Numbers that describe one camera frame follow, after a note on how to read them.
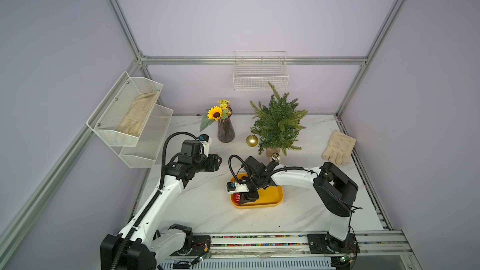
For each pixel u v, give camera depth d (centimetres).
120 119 76
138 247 38
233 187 73
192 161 60
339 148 104
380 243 76
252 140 83
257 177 70
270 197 85
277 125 79
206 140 72
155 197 46
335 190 49
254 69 96
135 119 78
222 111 87
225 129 99
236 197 80
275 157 82
